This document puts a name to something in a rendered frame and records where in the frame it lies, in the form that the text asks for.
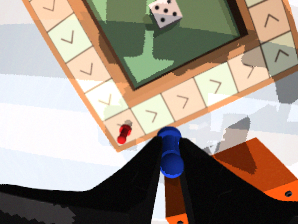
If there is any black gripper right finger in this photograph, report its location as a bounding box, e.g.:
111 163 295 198
178 137 298 224

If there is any white die with black pips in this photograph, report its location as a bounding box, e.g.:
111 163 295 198
149 0 184 31

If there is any red pawn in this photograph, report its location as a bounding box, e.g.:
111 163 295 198
117 124 132 144

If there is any blue pawn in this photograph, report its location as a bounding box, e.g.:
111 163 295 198
157 127 184 179

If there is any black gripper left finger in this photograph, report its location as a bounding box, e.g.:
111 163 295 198
0 136 164 224

